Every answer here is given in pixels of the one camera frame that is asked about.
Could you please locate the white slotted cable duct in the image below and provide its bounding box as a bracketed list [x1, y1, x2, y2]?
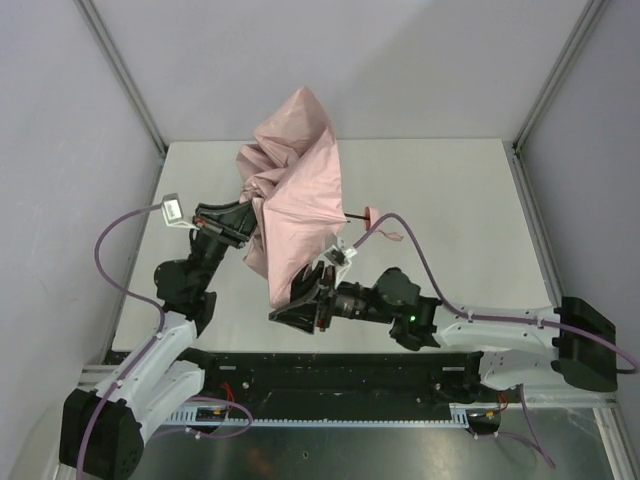
[162, 404, 498, 430]

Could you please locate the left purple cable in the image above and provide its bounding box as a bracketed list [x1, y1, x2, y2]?
[74, 204, 171, 474]

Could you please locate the right aluminium frame post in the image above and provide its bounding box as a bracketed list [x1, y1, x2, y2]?
[510, 0, 612, 151]

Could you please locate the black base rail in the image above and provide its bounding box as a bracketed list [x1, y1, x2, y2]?
[99, 351, 526, 421]

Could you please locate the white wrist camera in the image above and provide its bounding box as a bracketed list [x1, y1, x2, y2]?
[161, 193, 195, 230]
[323, 235, 357, 286]

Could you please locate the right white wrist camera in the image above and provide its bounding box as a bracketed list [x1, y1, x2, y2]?
[323, 235, 357, 286]

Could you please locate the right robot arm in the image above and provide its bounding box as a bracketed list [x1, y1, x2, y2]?
[269, 263, 618, 393]

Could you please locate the left aluminium frame post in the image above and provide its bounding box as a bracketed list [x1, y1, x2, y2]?
[74, 0, 167, 155]

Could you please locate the pink folding umbrella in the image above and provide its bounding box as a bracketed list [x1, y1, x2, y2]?
[235, 87, 405, 310]

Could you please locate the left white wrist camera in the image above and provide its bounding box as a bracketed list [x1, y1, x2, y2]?
[161, 193, 195, 230]

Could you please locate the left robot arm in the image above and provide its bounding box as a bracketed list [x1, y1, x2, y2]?
[59, 194, 256, 479]

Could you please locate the aluminium frame post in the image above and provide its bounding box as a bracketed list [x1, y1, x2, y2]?
[510, 0, 612, 151]
[74, 0, 167, 155]

